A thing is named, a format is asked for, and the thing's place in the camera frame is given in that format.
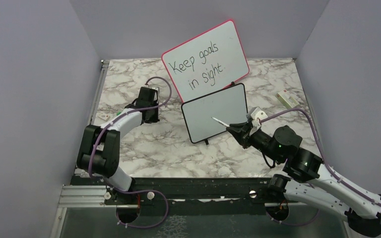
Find blue whiteboard marker pen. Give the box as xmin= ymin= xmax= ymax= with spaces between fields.
xmin=212 ymin=117 xmax=230 ymax=127

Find black framed whiteboard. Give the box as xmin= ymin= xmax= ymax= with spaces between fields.
xmin=181 ymin=83 xmax=248 ymax=144

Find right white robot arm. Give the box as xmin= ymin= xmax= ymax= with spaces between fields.
xmin=226 ymin=122 xmax=381 ymax=238

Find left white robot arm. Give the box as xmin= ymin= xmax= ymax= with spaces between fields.
xmin=76 ymin=87 xmax=159 ymax=204

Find pink framed whiteboard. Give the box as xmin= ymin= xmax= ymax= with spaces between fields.
xmin=161 ymin=19 xmax=250 ymax=102

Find white green box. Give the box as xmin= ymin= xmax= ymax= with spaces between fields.
xmin=275 ymin=89 xmax=300 ymax=109

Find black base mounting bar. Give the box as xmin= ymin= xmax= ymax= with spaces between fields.
xmin=71 ymin=176 xmax=289 ymax=217

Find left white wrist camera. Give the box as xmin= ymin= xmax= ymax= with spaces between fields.
xmin=150 ymin=86 xmax=160 ymax=93

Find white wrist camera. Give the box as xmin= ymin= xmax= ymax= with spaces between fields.
xmin=150 ymin=86 xmax=160 ymax=93
xmin=246 ymin=107 xmax=268 ymax=128

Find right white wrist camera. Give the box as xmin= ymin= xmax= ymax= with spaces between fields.
xmin=246 ymin=107 xmax=268 ymax=128

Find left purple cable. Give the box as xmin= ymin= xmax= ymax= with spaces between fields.
xmin=88 ymin=76 xmax=173 ymax=178

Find aluminium rail table edge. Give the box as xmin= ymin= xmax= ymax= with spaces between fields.
xmin=58 ymin=59 xmax=110 ymax=208

